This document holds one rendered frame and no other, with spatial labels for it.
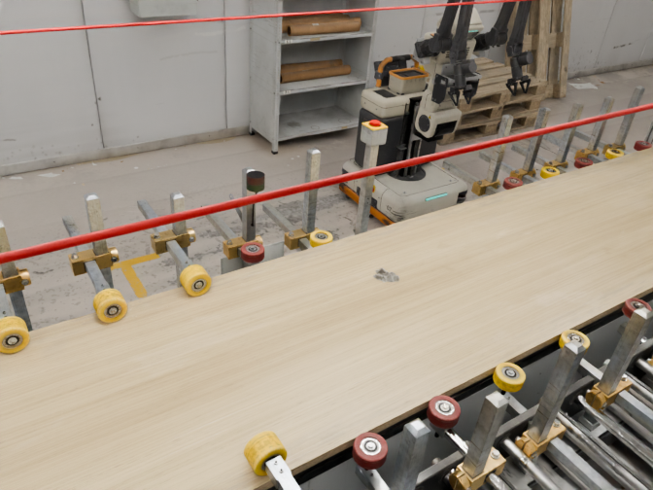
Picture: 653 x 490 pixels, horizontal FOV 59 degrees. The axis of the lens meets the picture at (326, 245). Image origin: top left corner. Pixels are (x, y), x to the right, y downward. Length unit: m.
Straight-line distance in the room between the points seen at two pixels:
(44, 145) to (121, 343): 3.08
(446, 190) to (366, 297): 2.18
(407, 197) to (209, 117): 1.93
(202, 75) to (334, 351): 3.44
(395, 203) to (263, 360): 2.24
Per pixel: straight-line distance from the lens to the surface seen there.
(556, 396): 1.51
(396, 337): 1.67
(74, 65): 4.44
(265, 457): 1.29
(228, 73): 4.83
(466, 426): 1.84
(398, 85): 3.77
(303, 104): 5.25
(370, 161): 2.20
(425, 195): 3.76
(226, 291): 1.79
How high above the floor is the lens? 2.02
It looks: 34 degrees down
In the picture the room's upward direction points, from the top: 5 degrees clockwise
